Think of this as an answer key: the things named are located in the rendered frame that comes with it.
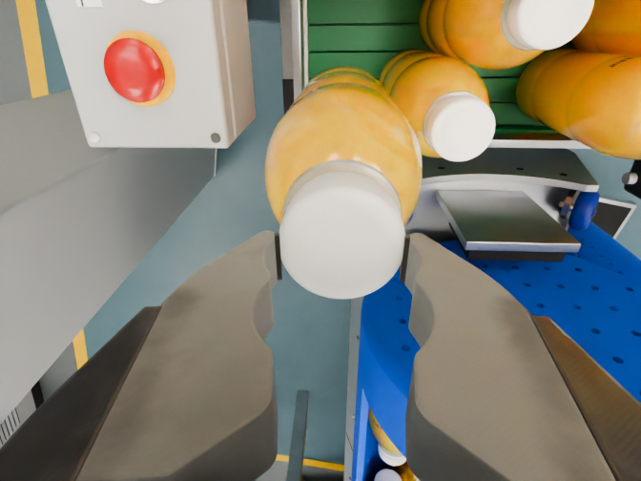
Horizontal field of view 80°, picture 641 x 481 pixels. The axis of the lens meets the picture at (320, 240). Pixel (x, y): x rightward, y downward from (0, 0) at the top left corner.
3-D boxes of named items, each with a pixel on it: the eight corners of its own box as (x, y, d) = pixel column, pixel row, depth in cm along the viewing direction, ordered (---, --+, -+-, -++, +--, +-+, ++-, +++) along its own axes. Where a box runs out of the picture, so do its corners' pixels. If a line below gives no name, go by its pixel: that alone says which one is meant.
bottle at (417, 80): (395, 131, 44) (425, 191, 28) (366, 73, 41) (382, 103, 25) (454, 98, 42) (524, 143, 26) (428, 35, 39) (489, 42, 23)
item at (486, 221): (433, 208, 46) (462, 264, 35) (436, 189, 45) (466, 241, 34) (518, 209, 46) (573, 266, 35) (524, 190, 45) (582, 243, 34)
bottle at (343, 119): (279, 105, 30) (199, 192, 13) (357, 46, 28) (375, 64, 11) (331, 177, 32) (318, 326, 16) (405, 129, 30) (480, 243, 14)
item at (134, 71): (119, 99, 25) (110, 103, 24) (104, 37, 23) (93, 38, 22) (174, 100, 25) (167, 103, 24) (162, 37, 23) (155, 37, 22)
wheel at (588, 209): (563, 233, 42) (584, 239, 41) (576, 195, 40) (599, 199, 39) (572, 219, 45) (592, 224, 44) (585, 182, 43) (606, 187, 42)
